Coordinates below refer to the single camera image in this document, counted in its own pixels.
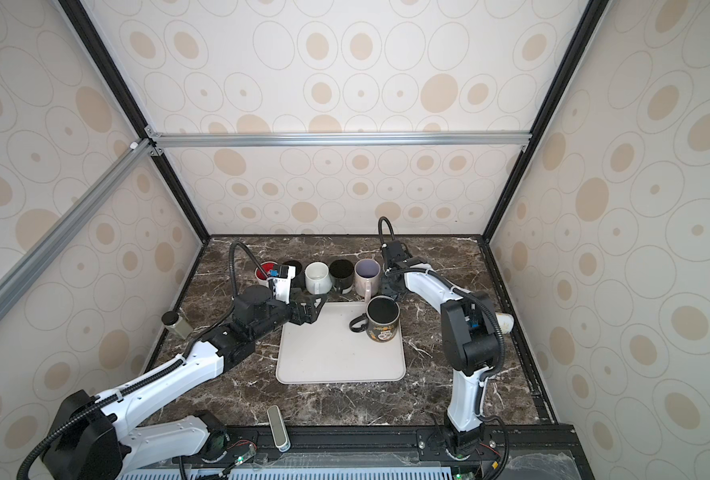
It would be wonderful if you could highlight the white ribbed mug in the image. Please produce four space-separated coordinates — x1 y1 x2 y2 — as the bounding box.
304 262 332 295

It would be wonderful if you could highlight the black mug white rim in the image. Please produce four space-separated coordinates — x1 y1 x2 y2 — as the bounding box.
283 259 305 290

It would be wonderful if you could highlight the pink mug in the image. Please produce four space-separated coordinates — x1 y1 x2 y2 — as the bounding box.
354 259 382 302

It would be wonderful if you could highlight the small white black mug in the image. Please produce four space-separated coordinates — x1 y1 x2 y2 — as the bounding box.
329 258 355 294

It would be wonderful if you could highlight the white mug red inside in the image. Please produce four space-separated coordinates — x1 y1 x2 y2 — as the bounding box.
255 261 278 286

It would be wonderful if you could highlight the black skull pattern mug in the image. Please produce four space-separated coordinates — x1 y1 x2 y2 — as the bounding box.
349 295 400 343

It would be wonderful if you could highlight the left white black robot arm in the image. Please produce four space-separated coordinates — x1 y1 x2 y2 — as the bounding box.
16 265 327 479

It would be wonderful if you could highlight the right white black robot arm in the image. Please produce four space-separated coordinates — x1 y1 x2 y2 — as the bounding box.
377 216 513 459

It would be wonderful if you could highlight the beige plastic tray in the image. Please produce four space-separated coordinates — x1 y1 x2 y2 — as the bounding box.
276 302 407 385

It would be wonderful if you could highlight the grey white remote bar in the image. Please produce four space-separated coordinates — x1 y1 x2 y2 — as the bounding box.
267 405 291 453

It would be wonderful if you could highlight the white cup blue lid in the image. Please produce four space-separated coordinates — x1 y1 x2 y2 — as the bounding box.
496 312 515 335

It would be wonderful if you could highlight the small bottle black cap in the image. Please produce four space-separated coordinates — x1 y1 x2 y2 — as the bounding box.
161 310 193 340

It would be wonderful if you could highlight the horizontal aluminium frame bar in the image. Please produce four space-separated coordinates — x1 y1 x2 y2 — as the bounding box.
151 131 532 148

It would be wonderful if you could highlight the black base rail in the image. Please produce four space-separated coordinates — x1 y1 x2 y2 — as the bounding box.
106 421 594 479

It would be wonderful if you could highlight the diagonal aluminium frame bar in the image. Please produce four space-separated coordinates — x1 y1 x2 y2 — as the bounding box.
0 138 153 321

